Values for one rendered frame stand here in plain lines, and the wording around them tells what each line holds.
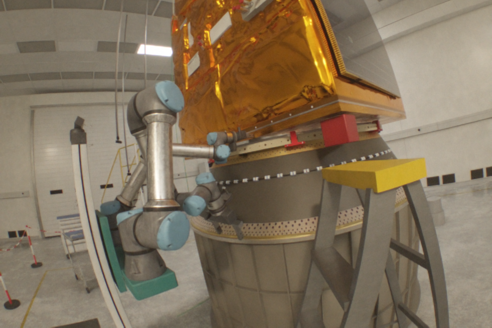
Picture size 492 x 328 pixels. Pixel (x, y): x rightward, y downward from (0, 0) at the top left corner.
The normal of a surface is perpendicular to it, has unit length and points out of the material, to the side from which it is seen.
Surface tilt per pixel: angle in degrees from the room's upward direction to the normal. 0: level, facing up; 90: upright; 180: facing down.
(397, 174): 90
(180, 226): 98
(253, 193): 62
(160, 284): 90
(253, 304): 90
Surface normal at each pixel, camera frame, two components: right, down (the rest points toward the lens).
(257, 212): -0.50, -0.47
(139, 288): 0.69, -0.18
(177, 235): 0.92, -0.06
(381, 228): -0.05, -0.15
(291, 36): -0.77, -0.03
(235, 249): -0.60, 0.02
